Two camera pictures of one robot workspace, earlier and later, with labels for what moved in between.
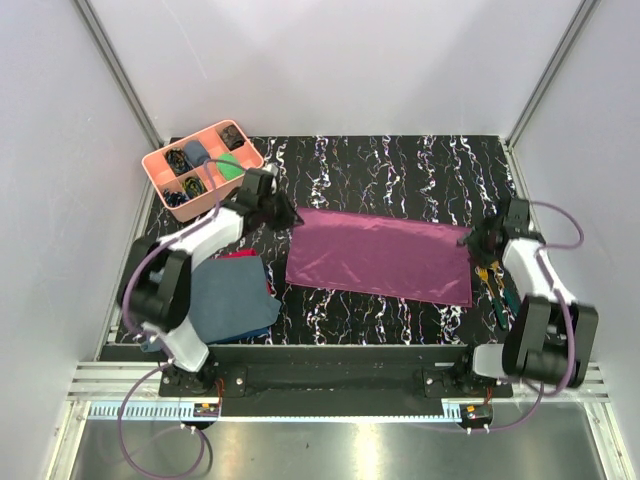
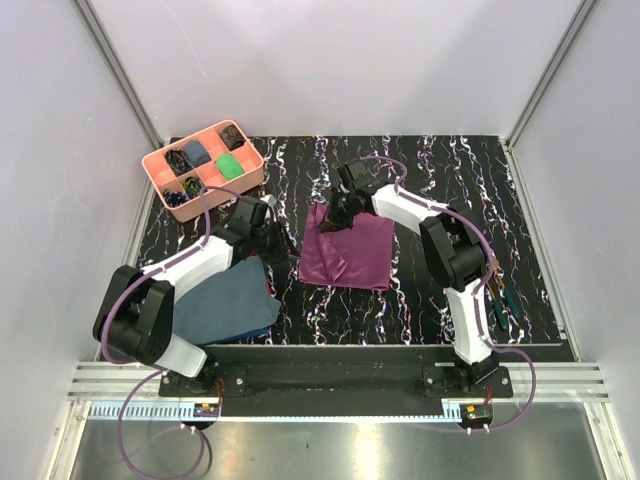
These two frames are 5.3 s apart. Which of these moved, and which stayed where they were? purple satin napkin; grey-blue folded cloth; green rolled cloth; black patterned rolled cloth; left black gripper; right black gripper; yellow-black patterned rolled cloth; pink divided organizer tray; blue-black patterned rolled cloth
Moved: left black gripper; right black gripper; purple satin napkin
Stayed: black patterned rolled cloth; pink divided organizer tray; grey-blue folded cloth; yellow-black patterned rolled cloth; green rolled cloth; blue-black patterned rolled cloth
